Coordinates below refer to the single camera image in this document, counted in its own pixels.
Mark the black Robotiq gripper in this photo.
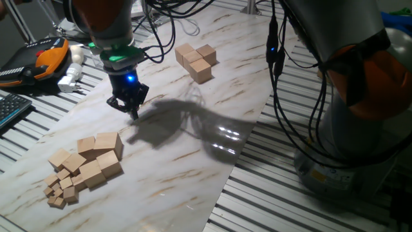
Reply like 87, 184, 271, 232
106, 68, 150, 121

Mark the large wooden cube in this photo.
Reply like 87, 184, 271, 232
182, 50, 205, 70
195, 44, 218, 67
188, 58, 214, 85
77, 135, 97, 161
93, 131, 124, 161
174, 43, 196, 67

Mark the person left forearm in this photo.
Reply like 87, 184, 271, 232
0, 1, 10, 22

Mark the medium wooden cube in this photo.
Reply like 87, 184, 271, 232
96, 150, 124, 179
48, 148, 72, 171
79, 159, 108, 189
61, 152, 88, 177

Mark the white plug adapter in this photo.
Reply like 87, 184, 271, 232
57, 63, 84, 94

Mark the white egg shaped object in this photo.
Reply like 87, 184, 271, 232
70, 44, 85, 66

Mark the small wooden cube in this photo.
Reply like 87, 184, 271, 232
56, 168, 71, 181
59, 176, 74, 190
44, 173, 61, 188
62, 186, 80, 204
71, 173, 88, 193

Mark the orange black teach pendant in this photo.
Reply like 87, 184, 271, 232
0, 37, 71, 88

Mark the white power strip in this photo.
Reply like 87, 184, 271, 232
131, 0, 145, 19

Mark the black filament spool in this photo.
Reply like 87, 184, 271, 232
62, 0, 85, 33

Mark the marble pattern board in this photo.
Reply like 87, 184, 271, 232
0, 0, 301, 232

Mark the black computer keyboard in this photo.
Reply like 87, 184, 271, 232
0, 93, 33, 130

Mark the blue bag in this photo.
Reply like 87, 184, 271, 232
381, 12, 412, 32

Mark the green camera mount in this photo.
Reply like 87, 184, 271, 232
88, 41, 146, 71

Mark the aluminium frame post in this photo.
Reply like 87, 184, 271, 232
240, 0, 262, 15
1, 0, 36, 44

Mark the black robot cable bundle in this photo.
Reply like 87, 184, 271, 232
133, 0, 412, 170

